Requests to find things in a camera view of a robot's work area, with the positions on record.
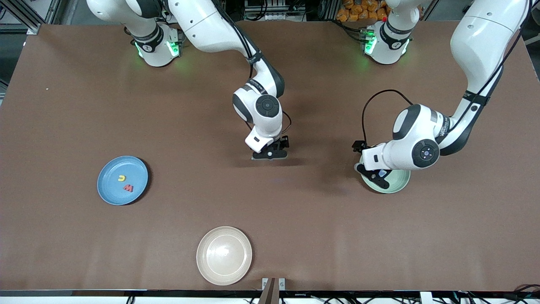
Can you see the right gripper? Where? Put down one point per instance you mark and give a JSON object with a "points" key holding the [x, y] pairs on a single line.
{"points": [[282, 144]]}

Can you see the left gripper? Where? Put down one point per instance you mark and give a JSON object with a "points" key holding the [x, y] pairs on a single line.
{"points": [[360, 146]]}

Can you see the pink foam letter w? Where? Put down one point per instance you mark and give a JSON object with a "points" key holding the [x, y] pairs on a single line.
{"points": [[128, 188]]}

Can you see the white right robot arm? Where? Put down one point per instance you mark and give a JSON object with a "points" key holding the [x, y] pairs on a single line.
{"points": [[202, 21]]}

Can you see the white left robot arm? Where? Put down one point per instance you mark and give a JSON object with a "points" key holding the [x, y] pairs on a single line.
{"points": [[481, 38]]}

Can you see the green plate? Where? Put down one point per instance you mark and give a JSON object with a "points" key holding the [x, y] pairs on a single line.
{"points": [[398, 181]]}

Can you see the beige plate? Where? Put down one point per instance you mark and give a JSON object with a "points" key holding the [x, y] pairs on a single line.
{"points": [[224, 256]]}

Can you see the black electronics box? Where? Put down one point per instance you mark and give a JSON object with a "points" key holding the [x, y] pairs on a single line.
{"points": [[274, 8]]}

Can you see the blue plate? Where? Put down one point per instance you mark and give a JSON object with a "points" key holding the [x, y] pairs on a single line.
{"points": [[112, 192]]}

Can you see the orange snack bags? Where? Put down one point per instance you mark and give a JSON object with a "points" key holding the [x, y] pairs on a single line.
{"points": [[354, 12]]}

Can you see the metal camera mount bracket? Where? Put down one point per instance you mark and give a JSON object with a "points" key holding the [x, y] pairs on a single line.
{"points": [[273, 291]]}

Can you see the aluminium frame with bracket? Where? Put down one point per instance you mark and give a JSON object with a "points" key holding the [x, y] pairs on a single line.
{"points": [[514, 24], [33, 27]]}

